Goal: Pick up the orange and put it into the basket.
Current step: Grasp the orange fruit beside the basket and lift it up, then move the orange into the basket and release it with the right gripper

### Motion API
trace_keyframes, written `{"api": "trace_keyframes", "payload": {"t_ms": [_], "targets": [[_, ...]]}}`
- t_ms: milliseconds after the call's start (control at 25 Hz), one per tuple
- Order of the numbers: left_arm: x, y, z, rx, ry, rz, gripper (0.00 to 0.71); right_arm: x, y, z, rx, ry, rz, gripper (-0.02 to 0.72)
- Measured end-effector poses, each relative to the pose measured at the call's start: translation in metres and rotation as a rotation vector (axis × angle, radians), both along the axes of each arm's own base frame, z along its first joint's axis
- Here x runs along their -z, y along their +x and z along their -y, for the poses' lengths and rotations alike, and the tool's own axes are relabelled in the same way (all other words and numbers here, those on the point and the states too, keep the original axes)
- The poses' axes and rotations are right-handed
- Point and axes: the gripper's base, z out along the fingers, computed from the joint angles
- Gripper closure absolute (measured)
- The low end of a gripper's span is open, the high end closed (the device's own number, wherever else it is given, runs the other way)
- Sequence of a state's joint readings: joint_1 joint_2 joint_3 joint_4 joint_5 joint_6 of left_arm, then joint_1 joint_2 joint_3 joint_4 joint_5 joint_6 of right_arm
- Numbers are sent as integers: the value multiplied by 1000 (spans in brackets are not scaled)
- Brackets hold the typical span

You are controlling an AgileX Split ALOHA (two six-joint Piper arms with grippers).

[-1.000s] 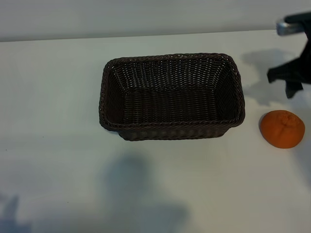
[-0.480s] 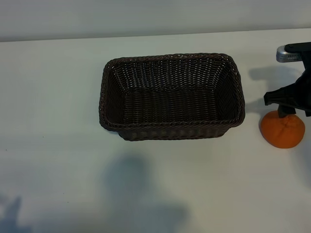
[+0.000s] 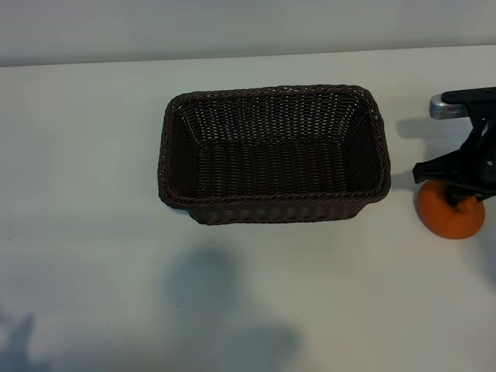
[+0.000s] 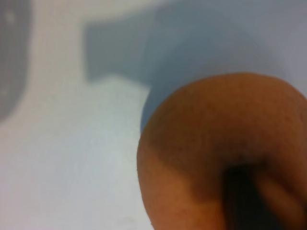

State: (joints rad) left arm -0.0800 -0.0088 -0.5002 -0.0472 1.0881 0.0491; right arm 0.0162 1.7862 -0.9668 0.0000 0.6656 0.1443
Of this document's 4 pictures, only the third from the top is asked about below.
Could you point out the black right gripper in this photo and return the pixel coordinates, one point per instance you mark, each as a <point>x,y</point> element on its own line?
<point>480,170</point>

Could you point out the orange mandarin fruit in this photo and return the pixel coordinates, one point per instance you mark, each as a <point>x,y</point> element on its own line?
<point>441,221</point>

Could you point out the dark brown wicker basket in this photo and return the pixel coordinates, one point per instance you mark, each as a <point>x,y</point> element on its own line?
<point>271,170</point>

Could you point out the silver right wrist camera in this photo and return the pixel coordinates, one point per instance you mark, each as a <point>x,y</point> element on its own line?
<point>445,108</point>

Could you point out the black right camera bracket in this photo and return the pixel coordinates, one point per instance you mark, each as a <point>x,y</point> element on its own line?
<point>474,97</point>

